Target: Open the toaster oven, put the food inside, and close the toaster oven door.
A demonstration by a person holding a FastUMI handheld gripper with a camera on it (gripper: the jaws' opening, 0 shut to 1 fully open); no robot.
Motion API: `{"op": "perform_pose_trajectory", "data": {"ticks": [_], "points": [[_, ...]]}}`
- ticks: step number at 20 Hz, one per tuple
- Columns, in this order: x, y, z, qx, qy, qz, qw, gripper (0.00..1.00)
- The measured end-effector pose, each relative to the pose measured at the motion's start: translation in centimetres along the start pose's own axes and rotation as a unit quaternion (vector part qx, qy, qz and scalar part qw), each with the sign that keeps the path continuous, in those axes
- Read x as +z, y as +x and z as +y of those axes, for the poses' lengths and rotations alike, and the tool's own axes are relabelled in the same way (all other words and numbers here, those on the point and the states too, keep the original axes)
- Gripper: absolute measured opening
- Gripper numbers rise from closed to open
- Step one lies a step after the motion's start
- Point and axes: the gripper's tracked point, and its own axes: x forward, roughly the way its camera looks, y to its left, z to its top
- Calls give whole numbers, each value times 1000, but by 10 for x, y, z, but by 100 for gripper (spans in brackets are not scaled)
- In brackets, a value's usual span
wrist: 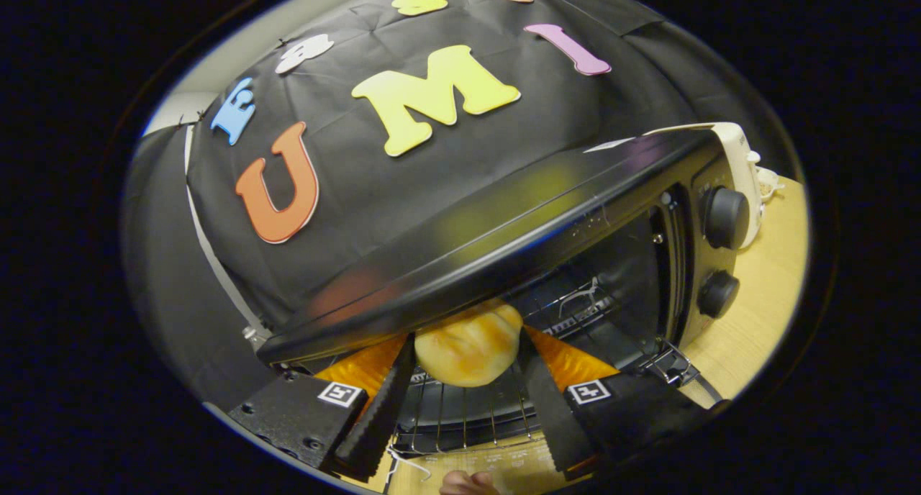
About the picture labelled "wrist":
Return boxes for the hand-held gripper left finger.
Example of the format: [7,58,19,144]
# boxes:
[227,333,417,483]

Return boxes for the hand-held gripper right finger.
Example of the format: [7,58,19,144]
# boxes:
[518,324,724,481]

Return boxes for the golden round bread bun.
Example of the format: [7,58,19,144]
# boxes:
[414,299,524,389]

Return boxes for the black toaster oven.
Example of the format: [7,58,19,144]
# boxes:
[255,124,753,456]

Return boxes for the white pop-up toaster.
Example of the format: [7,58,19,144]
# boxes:
[644,121,763,250]

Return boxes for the white divided snack dish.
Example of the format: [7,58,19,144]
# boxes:
[752,150,786,202]

